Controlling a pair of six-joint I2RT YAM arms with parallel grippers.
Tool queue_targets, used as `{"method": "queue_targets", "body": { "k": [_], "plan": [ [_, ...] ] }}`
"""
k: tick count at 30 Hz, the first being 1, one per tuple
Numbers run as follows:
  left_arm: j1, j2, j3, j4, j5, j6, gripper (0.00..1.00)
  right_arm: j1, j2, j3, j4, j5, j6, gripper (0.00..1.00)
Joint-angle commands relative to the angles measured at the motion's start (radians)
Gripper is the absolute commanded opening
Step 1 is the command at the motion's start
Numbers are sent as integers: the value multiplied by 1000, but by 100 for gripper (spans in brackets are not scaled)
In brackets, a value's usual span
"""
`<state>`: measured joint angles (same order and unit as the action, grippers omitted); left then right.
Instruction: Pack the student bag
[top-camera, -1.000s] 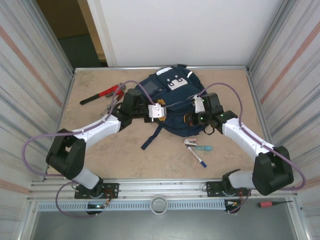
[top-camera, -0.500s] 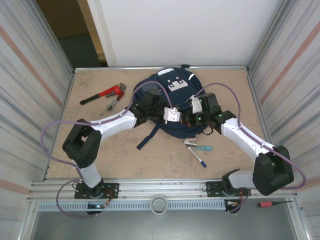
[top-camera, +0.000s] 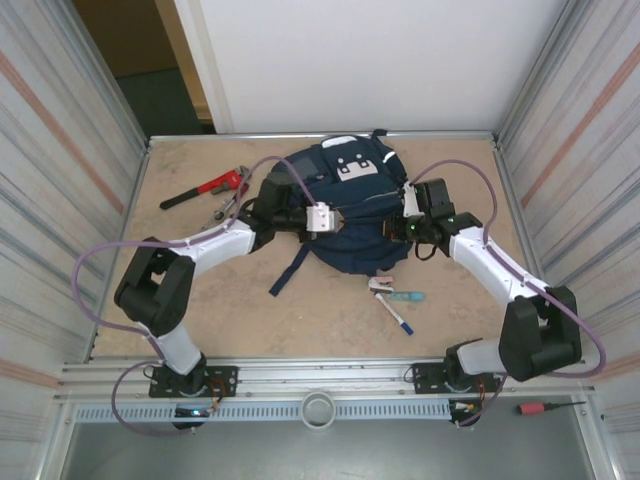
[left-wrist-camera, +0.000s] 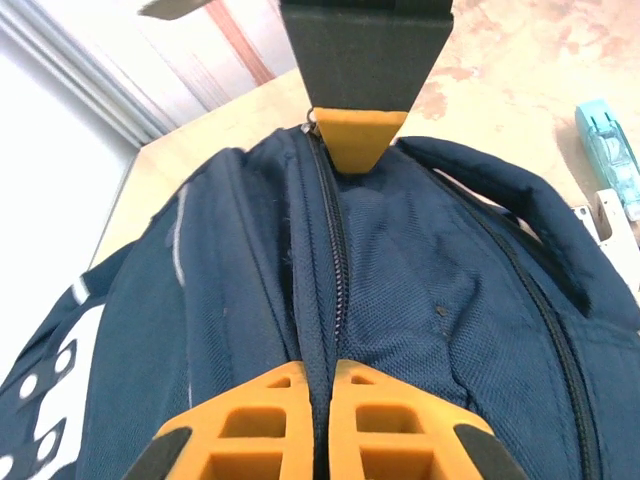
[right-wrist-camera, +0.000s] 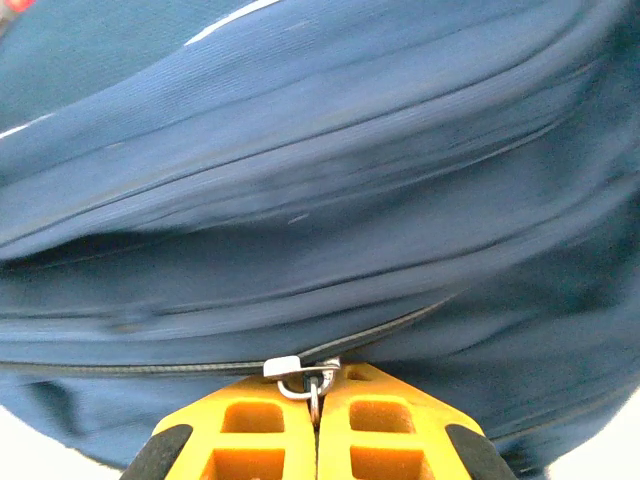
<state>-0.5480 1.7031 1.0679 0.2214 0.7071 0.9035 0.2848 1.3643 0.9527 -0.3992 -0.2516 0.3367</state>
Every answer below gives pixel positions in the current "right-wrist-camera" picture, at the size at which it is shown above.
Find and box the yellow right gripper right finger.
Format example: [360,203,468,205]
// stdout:
[317,362,519,480]

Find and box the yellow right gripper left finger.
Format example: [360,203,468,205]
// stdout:
[119,374,319,480]

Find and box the navy blue backpack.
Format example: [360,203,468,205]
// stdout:
[0,0,640,476]

